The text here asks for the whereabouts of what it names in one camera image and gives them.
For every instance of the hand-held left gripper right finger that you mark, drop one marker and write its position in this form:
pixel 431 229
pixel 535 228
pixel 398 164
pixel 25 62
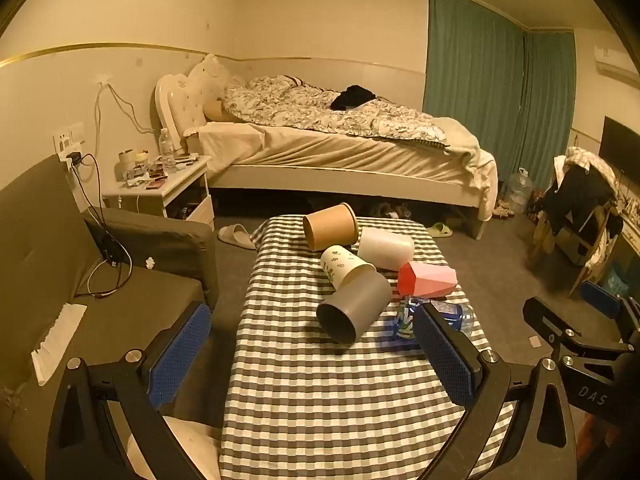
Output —
pixel 442 355

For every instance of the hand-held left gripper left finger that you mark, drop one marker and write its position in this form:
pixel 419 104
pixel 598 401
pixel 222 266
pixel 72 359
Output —
pixel 180 355

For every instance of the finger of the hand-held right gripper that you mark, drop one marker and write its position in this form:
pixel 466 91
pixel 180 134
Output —
pixel 550 321
pixel 600 300

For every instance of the grey plastic cup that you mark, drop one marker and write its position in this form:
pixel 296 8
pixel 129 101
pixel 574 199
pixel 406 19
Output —
pixel 357 305

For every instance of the pink faceted cup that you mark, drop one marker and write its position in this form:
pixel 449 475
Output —
pixel 430 280

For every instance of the white plastic cup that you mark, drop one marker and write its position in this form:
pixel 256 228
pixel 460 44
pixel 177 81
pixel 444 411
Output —
pixel 387 250

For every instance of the floral paper cup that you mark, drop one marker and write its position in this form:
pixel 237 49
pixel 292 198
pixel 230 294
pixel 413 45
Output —
pixel 340 262

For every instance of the brown paper cup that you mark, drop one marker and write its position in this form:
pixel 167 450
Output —
pixel 330 225

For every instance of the blue label plastic bottle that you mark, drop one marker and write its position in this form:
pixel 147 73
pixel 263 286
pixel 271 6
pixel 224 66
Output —
pixel 405 322

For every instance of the wooden chair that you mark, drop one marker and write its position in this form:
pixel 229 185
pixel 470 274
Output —
pixel 550 240

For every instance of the black jacket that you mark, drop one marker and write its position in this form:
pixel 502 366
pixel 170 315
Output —
pixel 575 195

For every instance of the green slipper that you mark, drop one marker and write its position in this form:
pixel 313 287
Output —
pixel 441 230

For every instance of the beige slipper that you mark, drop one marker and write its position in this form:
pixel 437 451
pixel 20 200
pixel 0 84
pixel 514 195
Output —
pixel 239 236

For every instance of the large water jug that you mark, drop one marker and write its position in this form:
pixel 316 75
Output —
pixel 517 192

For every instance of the checked tablecloth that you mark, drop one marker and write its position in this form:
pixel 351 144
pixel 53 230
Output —
pixel 310 390

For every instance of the plaid shirt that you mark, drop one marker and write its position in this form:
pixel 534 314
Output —
pixel 595 160

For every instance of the black television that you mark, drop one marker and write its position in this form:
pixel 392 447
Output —
pixel 622 152

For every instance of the white nightstand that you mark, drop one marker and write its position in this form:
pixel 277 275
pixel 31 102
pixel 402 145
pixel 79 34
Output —
pixel 175 190

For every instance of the grey sofa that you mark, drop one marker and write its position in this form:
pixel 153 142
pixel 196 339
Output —
pixel 40 260

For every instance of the clear water bottle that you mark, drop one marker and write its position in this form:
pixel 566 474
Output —
pixel 167 152

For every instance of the white bed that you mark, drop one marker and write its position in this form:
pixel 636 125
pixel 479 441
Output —
pixel 300 157

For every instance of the white air conditioner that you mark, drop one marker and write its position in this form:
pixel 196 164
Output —
pixel 617 62

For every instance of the green curtain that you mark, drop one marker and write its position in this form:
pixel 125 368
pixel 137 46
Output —
pixel 475 85

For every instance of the black garment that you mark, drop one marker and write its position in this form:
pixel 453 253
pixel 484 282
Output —
pixel 355 96

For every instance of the floral duvet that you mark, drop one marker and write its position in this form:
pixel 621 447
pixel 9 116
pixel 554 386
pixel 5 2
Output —
pixel 310 107

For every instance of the wall socket panel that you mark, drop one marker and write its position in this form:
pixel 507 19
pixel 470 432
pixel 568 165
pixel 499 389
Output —
pixel 67 137

